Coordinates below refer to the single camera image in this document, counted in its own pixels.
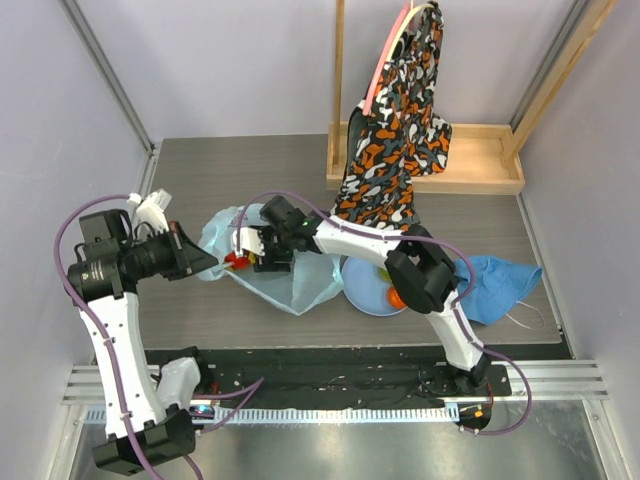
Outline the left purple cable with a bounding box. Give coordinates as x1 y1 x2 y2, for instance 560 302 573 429
53 195 266 480

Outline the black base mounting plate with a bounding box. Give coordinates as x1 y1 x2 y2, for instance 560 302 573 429
144 344 574 401

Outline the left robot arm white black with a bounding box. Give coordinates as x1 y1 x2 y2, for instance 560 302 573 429
66 209 218 476

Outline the pink cream hanger hoop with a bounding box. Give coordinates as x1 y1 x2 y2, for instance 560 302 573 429
362 1 434 116

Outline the blue cloth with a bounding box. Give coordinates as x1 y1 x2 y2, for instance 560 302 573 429
461 255 543 325

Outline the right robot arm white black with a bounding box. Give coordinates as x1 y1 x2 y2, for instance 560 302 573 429
260 192 491 395

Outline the white slotted cable duct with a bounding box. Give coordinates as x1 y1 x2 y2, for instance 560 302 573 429
84 404 460 426

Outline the blue round plate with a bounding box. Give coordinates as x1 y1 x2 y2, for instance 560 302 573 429
341 257 407 317

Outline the wooden rack frame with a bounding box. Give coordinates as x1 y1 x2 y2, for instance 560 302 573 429
326 1 617 195

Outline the green fake lime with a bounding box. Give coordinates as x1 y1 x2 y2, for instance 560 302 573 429
378 268 392 283

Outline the light blue plastic bag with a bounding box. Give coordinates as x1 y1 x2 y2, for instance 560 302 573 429
197 206 343 316

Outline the orange fake pumpkin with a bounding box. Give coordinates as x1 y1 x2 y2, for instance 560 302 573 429
387 287 407 310

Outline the red fake tomato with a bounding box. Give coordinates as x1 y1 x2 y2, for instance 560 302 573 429
224 252 252 270

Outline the camouflage patterned fabric bag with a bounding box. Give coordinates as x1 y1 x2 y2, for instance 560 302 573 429
331 1 453 230

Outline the purple cable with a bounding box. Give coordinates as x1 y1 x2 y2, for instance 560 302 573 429
234 190 533 436
53 195 266 480

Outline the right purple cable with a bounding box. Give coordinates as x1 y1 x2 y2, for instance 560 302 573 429
234 190 533 436

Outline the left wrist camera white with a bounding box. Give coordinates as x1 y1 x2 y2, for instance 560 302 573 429
127 189 172 233

